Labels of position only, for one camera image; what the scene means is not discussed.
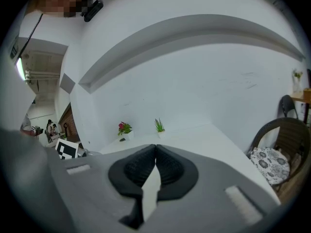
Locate ceiling pipes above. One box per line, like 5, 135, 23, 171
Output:
24, 68, 61, 83

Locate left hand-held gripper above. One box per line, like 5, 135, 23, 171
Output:
55, 139, 103, 160

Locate plant in glass vase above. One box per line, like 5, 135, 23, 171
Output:
291, 69, 304, 95

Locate red flower potted plant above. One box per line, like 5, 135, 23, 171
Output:
118, 121, 135, 142

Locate black head camera cable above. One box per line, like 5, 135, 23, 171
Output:
18, 13, 44, 58

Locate ceiling light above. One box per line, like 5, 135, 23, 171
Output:
15, 57, 26, 81

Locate dark wicker chair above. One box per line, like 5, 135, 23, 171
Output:
246, 117, 311, 197

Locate black folding chair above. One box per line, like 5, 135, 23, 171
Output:
278, 95, 299, 120

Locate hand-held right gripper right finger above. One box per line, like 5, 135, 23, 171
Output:
155, 144, 199, 201

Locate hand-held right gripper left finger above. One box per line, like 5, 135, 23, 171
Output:
108, 144, 156, 229

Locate white table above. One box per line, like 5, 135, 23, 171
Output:
99, 122, 281, 205

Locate wooden side table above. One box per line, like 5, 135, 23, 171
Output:
290, 91, 311, 125

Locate floral round cushion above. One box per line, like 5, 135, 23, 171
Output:
249, 147, 291, 185

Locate small green potted plant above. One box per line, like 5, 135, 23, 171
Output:
154, 117, 166, 139

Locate black head camera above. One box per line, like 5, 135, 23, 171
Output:
81, 0, 104, 23

